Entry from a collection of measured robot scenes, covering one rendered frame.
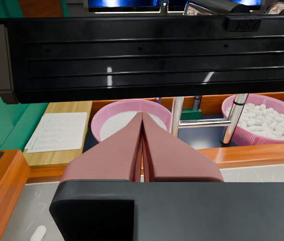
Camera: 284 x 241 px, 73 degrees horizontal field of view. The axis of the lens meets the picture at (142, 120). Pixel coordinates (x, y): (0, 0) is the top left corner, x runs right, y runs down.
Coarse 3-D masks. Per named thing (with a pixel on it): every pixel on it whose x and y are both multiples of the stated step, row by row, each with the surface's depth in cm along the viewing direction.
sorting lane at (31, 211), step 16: (224, 176) 48; (240, 176) 49; (256, 176) 49; (272, 176) 49; (32, 192) 45; (48, 192) 45; (16, 208) 42; (32, 208) 42; (48, 208) 42; (16, 224) 39; (32, 224) 39; (48, 224) 39; (0, 240) 37; (16, 240) 37; (48, 240) 37; (64, 240) 37
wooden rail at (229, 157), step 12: (264, 144) 54; (276, 144) 54; (216, 156) 50; (228, 156) 50; (240, 156) 50; (252, 156) 51; (264, 156) 51; (276, 156) 51; (36, 168) 47; (48, 168) 47; (60, 168) 47; (36, 180) 46; (48, 180) 47
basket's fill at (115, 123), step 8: (128, 112) 73; (136, 112) 73; (112, 120) 69; (120, 120) 68; (128, 120) 67; (160, 120) 69; (104, 128) 65; (112, 128) 65; (120, 128) 64; (104, 136) 62
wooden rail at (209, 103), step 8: (192, 96) 75; (208, 96) 75; (216, 96) 76; (224, 96) 76; (272, 96) 78; (280, 96) 78; (96, 104) 73; (104, 104) 73; (144, 104) 75; (168, 104) 76; (184, 104) 76; (192, 104) 77; (200, 104) 77; (208, 104) 78; (216, 104) 78; (96, 112) 75; (104, 112) 75; (208, 112) 80; (216, 112) 80
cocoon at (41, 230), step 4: (40, 228) 37; (44, 228) 37; (36, 232) 36; (40, 232) 36; (44, 232) 37; (32, 236) 36; (36, 236) 36; (40, 236) 36; (32, 240) 35; (36, 240) 35; (40, 240) 36
